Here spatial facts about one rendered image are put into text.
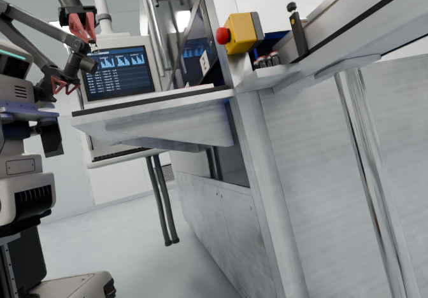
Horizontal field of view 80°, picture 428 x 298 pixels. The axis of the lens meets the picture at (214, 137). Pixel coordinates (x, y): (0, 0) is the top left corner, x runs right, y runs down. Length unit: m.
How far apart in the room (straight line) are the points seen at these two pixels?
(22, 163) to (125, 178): 5.01
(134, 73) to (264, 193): 1.26
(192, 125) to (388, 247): 0.53
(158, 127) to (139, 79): 1.01
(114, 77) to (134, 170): 4.61
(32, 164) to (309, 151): 1.08
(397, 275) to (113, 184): 5.89
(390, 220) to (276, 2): 0.62
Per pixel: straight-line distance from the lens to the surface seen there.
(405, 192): 1.00
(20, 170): 1.26
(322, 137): 0.79
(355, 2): 0.52
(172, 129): 0.73
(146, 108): 0.65
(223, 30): 0.65
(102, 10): 1.97
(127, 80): 1.71
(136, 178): 6.20
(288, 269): 0.77
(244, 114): 0.68
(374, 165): 0.59
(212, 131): 0.75
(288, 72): 0.60
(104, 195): 6.28
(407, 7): 0.46
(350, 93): 0.58
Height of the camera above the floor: 0.74
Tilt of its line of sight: 2 degrees up
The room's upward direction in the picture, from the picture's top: 14 degrees counter-clockwise
